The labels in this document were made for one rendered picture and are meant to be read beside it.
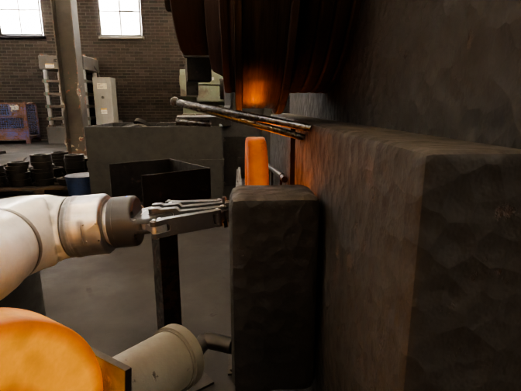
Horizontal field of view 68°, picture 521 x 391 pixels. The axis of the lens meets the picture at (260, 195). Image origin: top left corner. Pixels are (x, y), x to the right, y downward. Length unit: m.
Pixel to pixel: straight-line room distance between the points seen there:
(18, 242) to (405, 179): 0.43
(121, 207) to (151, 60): 10.41
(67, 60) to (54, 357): 7.53
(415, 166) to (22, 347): 0.24
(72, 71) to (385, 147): 7.54
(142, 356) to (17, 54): 11.81
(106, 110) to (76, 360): 10.09
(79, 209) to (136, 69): 10.46
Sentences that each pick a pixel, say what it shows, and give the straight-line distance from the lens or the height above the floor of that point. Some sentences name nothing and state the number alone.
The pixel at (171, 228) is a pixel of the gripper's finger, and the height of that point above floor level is 0.73.
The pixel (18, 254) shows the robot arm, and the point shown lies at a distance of 0.53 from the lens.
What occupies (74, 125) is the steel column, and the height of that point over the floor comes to 0.56.
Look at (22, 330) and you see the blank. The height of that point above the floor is 0.77.
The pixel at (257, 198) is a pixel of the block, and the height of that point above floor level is 0.80.
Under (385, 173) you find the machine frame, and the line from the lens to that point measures 0.26.
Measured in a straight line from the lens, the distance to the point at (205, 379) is 1.44.
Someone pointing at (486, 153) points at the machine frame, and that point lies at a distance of 0.23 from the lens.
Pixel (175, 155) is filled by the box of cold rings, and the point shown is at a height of 0.52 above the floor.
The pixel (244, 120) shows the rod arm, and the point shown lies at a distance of 0.56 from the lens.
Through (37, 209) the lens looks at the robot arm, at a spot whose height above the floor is 0.76.
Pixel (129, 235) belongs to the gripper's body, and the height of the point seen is 0.72.
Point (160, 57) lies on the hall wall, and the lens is 10.92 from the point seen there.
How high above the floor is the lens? 0.89
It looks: 13 degrees down
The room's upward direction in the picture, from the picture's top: straight up
